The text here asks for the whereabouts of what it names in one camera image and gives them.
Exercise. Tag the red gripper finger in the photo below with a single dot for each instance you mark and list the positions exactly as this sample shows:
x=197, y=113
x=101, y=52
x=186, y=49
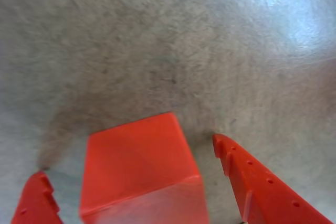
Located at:
x=267, y=197
x=36, y=203

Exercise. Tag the red cube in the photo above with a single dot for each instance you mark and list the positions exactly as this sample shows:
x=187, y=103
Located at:
x=136, y=161

